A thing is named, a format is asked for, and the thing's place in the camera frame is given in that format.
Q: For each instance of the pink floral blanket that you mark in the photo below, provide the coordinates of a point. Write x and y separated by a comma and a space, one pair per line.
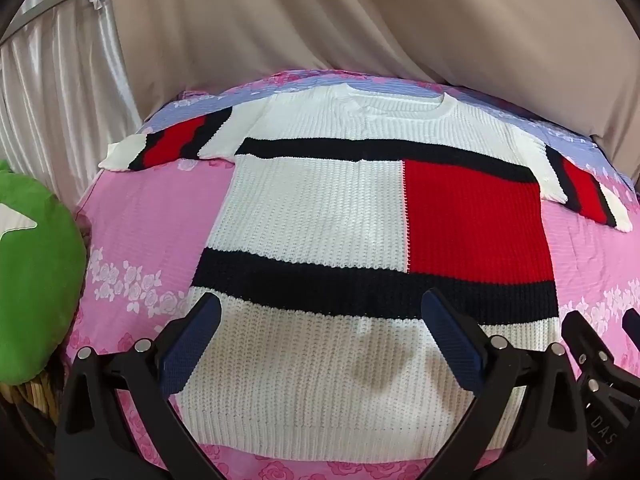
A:
150, 220

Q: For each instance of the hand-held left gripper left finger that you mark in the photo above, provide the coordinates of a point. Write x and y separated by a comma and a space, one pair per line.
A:
192, 341

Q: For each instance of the green plush pillow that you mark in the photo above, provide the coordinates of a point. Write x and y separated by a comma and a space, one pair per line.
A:
35, 280

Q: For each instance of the white red navy knit sweater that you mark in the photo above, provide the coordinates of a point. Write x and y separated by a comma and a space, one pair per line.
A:
310, 200

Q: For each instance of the beige curtain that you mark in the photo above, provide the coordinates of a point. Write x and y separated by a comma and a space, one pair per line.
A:
350, 10

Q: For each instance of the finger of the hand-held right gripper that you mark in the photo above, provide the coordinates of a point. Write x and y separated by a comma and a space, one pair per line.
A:
633, 327
590, 341

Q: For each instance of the white satin curtain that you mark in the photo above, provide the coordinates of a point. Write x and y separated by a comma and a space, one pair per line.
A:
60, 90

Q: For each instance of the woven wicker basket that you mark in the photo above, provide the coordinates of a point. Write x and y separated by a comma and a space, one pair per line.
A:
31, 400

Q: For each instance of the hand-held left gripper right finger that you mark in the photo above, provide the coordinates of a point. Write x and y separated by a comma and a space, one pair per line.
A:
452, 346

